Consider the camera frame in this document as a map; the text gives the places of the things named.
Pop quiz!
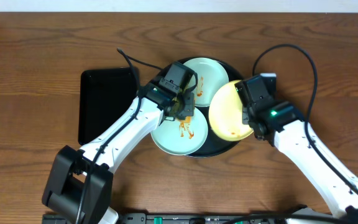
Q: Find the black rectangular tray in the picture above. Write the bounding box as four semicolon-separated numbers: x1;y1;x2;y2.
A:
78;67;138;145

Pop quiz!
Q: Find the light green plate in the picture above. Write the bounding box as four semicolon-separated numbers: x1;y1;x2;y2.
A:
151;108;208;156
184;57;229;107

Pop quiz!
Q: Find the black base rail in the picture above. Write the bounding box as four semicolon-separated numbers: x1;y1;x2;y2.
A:
117;213;287;224

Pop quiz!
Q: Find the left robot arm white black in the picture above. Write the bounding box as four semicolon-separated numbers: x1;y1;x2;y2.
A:
42;83;195;224

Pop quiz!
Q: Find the orange sponge with green scourer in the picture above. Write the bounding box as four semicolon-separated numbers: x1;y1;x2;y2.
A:
183;116;191;123

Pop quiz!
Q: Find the light green plate top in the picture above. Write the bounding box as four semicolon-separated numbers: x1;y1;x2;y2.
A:
184;57;229;107

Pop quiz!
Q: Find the yellow plate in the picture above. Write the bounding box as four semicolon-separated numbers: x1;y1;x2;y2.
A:
208;80;253;142

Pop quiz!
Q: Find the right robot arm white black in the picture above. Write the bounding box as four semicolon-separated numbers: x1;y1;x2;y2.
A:
239;93;358;220

